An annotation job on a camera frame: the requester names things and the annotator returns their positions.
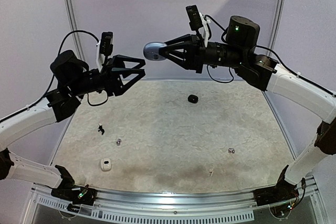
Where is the aluminium front rail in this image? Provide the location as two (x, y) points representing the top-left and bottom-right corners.
(30, 175), (323, 224)

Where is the white earbud charging case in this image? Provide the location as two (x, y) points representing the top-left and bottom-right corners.
(100, 158), (112, 172)

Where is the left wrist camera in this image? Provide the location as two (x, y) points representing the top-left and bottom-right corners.
(96, 31), (113, 71)

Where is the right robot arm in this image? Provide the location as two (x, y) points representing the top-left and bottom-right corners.
(159, 16), (335, 201)

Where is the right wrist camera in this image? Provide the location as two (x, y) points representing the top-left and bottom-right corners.
(185, 5), (212, 48)

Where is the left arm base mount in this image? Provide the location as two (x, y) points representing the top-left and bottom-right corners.
(51, 165), (97, 206)

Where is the black earbud charging case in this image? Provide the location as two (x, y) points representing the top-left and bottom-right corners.
(187, 94), (199, 104)

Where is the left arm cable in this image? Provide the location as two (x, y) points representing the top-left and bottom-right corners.
(34, 30), (111, 106)

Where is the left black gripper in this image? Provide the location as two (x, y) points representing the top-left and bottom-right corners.
(69, 54), (145, 96)

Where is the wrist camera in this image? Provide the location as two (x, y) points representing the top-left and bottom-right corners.
(185, 5), (212, 48)
(96, 31), (113, 71)

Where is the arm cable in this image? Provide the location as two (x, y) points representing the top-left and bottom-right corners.
(34, 30), (111, 106)
(202, 15), (336, 99)

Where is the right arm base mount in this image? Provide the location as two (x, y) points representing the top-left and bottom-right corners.
(253, 175), (306, 209)

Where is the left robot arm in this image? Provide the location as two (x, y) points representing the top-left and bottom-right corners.
(1, 50), (145, 200)

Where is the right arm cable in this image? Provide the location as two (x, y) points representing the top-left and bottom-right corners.
(202, 15), (336, 99)

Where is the purple earbud charging case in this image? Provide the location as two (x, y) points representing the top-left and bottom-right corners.
(143, 41), (166, 61)

